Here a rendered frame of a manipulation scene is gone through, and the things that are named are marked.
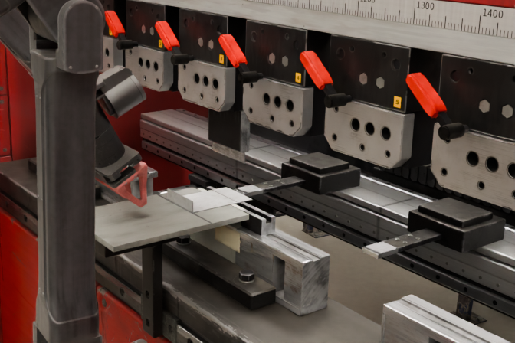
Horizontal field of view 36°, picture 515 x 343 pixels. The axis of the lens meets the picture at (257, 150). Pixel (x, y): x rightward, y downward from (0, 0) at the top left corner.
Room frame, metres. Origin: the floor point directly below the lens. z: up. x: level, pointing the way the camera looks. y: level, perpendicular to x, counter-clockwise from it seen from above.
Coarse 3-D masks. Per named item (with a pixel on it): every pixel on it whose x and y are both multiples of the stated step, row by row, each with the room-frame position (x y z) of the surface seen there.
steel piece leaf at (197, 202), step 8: (168, 192) 1.37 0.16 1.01; (176, 192) 1.35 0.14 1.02; (200, 192) 1.41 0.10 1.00; (208, 192) 1.41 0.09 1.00; (216, 192) 1.41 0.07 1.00; (176, 200) 1.35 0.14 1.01; (184, 200) 1.32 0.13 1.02; (192, 200) 1.37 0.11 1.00; (200, 200) 1.37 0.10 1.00; (208, 200) 1.37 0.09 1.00; (216, 200) 1.37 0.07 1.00; (224, 200) 1.37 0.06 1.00; (232, 200) 1.37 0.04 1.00; (184, 208) 1.32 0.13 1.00; (192, 208) 1.30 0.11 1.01; (200, 208) 1.32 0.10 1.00; (208, 208) 1.32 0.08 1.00
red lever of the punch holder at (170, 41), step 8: (160, 24) 1.42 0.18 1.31; (168, 24) 1.43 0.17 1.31; (160, 32) 1.42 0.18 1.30; (168, 32) 1.41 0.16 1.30; (168, 40) 1.40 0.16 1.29; (176, 40) 1.41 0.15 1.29; (168, 48) 1.40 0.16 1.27; (176, 48) 1.40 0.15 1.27; (176, 56) 1.38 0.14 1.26; (184, 56) 1.38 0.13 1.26; (192, 56) 1.40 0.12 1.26; (176, 64) 1.38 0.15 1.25
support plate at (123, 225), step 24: (192, 192) 1.42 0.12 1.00; (96, 216) 1.28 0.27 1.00; (120, 216) 1.28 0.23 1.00; (144, 216) 1.28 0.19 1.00; (168, 216) 1.29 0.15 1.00; (192, 216) 1.29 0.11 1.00; (216, 216) 1.29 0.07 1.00; (240, 216) 1.30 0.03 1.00; (120, 240) 1.17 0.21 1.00; (144, 240) 1.18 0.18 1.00
